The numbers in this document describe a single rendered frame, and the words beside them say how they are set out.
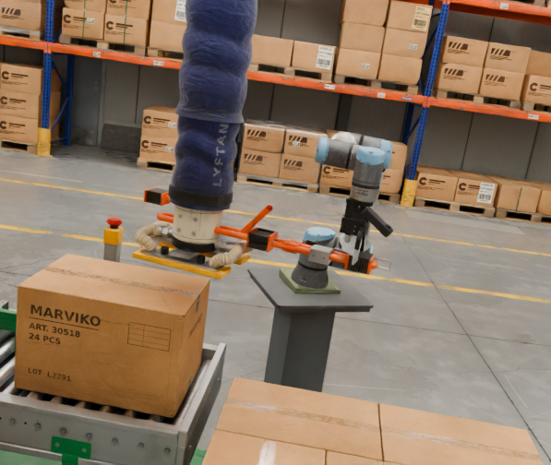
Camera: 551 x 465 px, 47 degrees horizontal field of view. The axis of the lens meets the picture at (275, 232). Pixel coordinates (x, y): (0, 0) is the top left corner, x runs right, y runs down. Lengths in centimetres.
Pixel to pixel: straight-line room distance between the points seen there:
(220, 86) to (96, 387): 115
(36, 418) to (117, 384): 28
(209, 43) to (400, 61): 747
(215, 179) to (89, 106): 897
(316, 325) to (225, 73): 152
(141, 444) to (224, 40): 135
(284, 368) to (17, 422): 137
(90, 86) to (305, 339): 838
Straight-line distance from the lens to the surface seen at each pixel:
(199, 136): 214
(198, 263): 221
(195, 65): 213
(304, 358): 325
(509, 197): 1012
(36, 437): 242
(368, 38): 941
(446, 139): 1103
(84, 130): 1113
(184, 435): 222
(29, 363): 248
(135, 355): 231
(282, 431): 240
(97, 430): 231
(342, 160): 216
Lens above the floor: 182
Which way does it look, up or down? 15 degrees down
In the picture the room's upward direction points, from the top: 8 degrees clockwise
